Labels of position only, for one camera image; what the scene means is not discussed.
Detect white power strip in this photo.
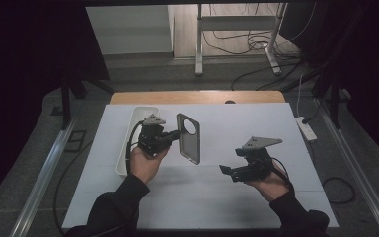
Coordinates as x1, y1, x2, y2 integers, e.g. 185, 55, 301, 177
294, 116, 319, 142

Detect white metal stand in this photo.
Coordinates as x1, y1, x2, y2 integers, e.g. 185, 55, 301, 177
194, 3, 289, 77

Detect person's left hand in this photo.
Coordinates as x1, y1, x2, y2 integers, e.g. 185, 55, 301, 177
129, 146, 171, 186

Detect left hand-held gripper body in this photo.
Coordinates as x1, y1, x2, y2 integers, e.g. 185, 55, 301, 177
137, 113, 174, 158

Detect person's right hand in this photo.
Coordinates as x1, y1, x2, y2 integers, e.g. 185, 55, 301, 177
245, 163, 291, 203

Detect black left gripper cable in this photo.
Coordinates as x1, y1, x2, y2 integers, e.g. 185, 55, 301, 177
124, 119, 145, 176

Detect grey phone case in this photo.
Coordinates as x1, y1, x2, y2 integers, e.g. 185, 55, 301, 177
176, 113, 201, 166

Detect white power strip cable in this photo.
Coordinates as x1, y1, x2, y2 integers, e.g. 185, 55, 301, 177
295, 72, 306, 119

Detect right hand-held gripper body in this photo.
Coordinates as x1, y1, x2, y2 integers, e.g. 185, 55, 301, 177
235, 135, 284, 183

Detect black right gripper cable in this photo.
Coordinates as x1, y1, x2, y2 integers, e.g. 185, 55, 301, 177
270, 157, 296, 196

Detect aluminium rail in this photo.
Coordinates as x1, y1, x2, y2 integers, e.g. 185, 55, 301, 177
8, 118, 78, 237
315, 98, 379, 237

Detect white table cover sheet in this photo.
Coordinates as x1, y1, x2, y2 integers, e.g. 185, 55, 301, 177
61, 102, 340, 230

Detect white plastic tray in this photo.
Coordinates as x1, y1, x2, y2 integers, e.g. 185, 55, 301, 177
115, 106, 161, 177

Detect black stand leg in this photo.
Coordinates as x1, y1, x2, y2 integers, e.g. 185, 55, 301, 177
59, 78, 89, 130
311, 74, 343, 130

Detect white board panel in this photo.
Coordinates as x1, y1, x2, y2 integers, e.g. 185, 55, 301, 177
86, 4, 174, 55

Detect looped black floor cable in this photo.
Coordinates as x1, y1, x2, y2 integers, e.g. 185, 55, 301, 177
322, 177, 356, 204

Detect dark curtain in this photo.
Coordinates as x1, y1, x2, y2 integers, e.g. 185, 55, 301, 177
279, 0, 379, 162
0, 0, 111, 211

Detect black plugged cable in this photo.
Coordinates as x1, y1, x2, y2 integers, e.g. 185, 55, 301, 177
303, 98, 323, 125

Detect wooden table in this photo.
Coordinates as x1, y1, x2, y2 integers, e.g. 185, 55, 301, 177
109, 90, 286, 106

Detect tangled black cables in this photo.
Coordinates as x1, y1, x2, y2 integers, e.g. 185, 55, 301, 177
201, 3, 317, 57

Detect long black floor cable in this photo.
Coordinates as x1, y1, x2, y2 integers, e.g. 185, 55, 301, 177
52, 141, 94, 237

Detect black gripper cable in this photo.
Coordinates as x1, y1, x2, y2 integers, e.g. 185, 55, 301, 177
270, 157, 296, 196
124, 119, 145, 176

